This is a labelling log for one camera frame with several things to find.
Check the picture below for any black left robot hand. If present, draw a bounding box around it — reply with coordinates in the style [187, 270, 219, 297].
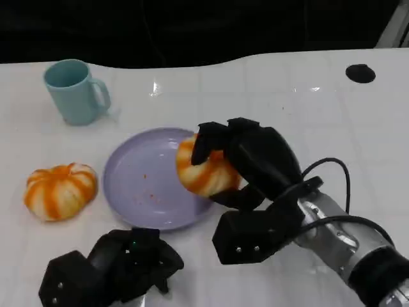
[86, 227, 185, 303]

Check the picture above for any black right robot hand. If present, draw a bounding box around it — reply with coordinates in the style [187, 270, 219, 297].
[190, 117, 323, 212]

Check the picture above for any orange white toy bread roll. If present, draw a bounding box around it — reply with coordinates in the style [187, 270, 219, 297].
[24, 162, 98, 223]
[176, 133, 243, 197]

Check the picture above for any lilac plate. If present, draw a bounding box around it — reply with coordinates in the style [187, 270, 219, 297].
[102, 127, 215, 232]

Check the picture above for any black round table grommet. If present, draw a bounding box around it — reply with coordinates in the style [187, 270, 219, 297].
[345, 64, 376, 84]

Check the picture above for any pale green mug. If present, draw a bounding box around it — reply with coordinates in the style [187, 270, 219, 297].
[43, 58, 112, 127]

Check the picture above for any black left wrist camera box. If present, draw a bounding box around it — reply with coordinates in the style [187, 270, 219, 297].
[38, 250, 106, 307]

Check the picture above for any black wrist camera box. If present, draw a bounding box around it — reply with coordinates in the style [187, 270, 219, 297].
[38, 250, 106, 307]
[212, 201, 306, 265]

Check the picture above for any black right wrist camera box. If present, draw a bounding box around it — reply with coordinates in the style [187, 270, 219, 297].
[212, 201, 306, 265]

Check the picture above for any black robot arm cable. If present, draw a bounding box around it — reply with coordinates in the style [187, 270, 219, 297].
[299, 157, 396, 248]

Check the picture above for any grey metal frame post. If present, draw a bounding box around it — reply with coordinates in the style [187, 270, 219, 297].
[375, 0, 409, 49]

